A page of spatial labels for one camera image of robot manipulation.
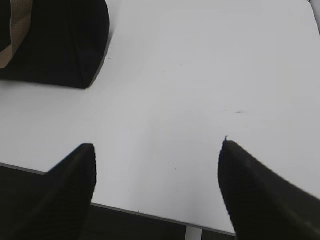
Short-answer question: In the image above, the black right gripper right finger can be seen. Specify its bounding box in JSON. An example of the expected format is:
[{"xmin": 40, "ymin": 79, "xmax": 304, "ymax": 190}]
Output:
[{"xmin": 217, "ymin": 139, "xmax": 320, "ymax": 240}]

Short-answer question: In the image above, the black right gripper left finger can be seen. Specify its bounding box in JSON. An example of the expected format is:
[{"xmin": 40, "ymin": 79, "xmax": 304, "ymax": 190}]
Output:
[{"xmin": 14, "ymin": 143, "xmax": 97, "ymax": 240}]

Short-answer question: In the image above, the black canvas tote bag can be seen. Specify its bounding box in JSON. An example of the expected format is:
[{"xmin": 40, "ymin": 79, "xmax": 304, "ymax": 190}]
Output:
[{"xmin": 0, "ymin": 0, "xmax": 110, "ymax": 89}]

